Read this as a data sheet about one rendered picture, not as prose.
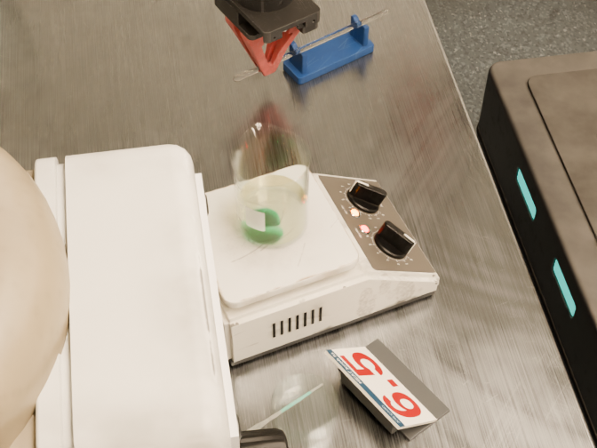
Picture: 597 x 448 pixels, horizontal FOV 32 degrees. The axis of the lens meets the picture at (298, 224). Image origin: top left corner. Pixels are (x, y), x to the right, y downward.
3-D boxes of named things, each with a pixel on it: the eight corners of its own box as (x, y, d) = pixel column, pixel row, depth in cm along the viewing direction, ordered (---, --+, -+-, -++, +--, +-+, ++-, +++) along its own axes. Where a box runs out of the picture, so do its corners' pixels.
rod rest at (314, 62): (356, 35, 117) (358, 9, 115) (375, 52, 115) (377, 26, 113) (282, 68, 114) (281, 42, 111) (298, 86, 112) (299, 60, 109)
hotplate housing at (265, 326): (375, 196, 102) (380, 138, 96) (439, 298, 94) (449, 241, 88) (155, 268, 96) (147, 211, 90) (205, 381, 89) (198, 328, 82)
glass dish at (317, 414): (351, 408, 87) (353, 394, 85) (313, 457, 84) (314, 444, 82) (297, 374, 89) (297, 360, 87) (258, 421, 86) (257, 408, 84)
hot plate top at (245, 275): (305, 167, 94) (305, 160, 93) (363, 266, 86) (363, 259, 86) (177, 207, 90) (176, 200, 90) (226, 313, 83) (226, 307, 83)
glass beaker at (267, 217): (320, 245, 87) (322, 176, 81) (244, 262, 86) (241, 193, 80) (296, 185, 92) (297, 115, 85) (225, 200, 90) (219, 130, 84)
